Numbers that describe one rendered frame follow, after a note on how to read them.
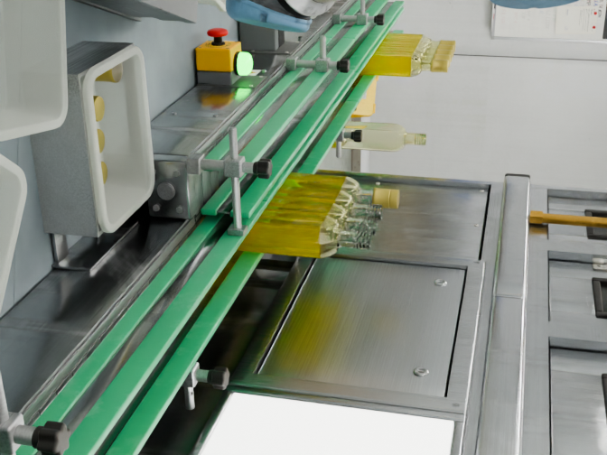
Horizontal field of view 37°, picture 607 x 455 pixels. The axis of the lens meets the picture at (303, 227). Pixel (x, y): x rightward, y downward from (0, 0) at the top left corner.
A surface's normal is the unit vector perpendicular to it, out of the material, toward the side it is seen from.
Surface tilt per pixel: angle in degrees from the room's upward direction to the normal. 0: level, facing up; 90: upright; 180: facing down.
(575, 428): 90
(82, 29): 0
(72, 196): 90
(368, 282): 90
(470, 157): 90
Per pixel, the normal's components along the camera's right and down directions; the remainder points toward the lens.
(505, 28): -0.24, 0.41
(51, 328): -0.02, -0.91
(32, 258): 0.97, 0.08
